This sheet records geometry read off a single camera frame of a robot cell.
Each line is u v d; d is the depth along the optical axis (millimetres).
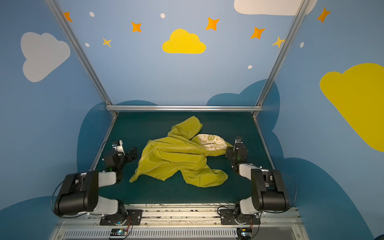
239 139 838
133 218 743
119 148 815
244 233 717
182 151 908
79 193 445
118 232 711
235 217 735
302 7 693
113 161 703
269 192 454
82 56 861
